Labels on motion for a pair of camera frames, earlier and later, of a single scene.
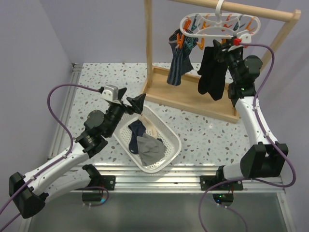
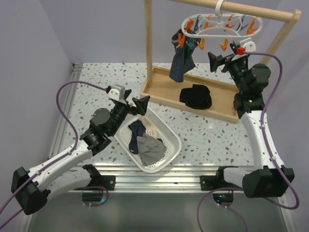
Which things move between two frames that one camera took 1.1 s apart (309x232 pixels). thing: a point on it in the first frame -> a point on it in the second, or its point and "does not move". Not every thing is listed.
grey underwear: (150, 150) does not move
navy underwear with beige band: (139, 127) does not move
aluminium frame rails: (133, 179) does not move
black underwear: (212, 72) -> (198, 97)
